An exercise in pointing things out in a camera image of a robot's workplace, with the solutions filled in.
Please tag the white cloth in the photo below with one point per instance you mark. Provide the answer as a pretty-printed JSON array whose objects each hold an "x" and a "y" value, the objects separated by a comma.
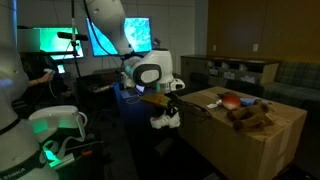
[{"x": 165, "y": 120}]

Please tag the wide wall monitor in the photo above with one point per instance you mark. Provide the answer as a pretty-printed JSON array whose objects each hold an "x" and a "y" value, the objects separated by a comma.
[{"x": 56, "y": 41}]

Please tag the small white scrap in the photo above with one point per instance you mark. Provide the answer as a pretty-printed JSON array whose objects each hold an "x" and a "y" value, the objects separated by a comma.
[{"x": 212, "y": 105}]

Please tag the person in dark clothes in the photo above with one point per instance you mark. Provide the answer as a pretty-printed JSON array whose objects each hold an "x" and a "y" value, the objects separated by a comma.
[{"x": 36, "y": 80}]

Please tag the large cardboard box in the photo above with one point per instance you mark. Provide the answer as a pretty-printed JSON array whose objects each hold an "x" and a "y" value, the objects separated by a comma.
[{"x": 216, "y": 143}]

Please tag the green plaid sofa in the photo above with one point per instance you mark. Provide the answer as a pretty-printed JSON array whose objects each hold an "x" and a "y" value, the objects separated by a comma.
[{"x": 293, "y": 83}]

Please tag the white plastic bag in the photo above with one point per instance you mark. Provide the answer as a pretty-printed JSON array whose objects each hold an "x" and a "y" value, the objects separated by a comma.
[{"x": 126, "y": 80}]

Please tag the flat black slab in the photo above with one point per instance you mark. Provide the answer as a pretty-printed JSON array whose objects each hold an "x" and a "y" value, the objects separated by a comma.
[{"x": 165, "y": 145}]

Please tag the white VR controller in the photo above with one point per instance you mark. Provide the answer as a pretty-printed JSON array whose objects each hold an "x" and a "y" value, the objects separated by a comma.
[{"x": 49, "y": 71}]

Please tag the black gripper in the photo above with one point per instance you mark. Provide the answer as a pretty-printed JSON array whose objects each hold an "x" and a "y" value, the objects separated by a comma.
[{"x": 172, "y": 106}]

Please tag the red ball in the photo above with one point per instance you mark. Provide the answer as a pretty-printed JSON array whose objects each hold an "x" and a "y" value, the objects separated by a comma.
[{"x": 231, "y": 101}]

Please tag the black stereo camera bar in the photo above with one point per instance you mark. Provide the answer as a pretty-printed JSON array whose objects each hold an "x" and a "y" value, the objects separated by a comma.
[{"x": 71, "y": 36}]

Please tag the small white wall outlet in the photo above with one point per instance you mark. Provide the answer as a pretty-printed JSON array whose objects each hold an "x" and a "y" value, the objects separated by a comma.
[{"x": 214, "y": 47}]

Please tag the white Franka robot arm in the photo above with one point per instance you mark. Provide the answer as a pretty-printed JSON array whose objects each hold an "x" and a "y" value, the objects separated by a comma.
[{"x": 150, "y": 71}]

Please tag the brown plush toy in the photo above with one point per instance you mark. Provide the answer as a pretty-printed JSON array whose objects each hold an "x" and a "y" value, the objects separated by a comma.
[{"x": 251, "y": 115}]

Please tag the wooden shelf cabinet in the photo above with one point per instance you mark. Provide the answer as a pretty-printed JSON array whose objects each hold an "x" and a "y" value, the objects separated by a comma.
[{"x": 230, "y": 71}]

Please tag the small lit screen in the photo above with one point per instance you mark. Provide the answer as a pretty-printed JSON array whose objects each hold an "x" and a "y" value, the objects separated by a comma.
[{"x": 61, "y": 69}]

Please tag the black camera tripod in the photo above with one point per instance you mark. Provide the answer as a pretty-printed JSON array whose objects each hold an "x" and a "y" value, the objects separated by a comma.
[{"x": 74, "y": 46}]

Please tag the large wall monitor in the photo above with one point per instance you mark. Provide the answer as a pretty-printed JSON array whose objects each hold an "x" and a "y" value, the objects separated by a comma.
[{"x": 138, "y": 33}]

